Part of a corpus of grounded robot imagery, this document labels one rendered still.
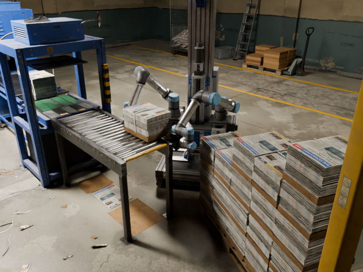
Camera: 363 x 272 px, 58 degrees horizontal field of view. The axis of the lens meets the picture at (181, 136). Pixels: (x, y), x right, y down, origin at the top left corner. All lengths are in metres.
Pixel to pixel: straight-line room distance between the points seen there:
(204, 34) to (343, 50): 6.22
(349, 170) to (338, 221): 0.22
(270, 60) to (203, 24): 5.70
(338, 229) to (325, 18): 8.21
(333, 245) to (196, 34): 2.46
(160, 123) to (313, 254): 1.66
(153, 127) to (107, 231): 1.07
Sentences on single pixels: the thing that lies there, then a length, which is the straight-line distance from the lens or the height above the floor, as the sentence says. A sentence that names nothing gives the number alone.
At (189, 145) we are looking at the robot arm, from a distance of 2.84.
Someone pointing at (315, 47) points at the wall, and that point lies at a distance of 9.55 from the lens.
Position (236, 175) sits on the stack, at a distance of 2.51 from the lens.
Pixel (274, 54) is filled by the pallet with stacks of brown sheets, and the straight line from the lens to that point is 8.90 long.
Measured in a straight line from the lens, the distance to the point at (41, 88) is 4.46.
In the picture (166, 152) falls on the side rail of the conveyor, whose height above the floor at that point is 0.72.
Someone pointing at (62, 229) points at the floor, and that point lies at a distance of 3.40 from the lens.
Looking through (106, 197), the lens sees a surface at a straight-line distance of 3.69.
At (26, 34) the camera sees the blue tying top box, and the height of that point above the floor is 1.65.
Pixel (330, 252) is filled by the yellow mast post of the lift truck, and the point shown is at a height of 1.08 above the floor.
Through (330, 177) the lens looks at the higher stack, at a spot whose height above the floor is 1.22.
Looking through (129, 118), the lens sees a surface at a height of 0.96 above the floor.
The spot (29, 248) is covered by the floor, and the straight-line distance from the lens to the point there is 3.31.
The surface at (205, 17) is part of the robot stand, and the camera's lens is 3.41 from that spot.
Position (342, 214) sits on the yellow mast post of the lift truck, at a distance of 1.44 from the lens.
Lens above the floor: 2.09
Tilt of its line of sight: 25 degrees down
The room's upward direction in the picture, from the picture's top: straight up
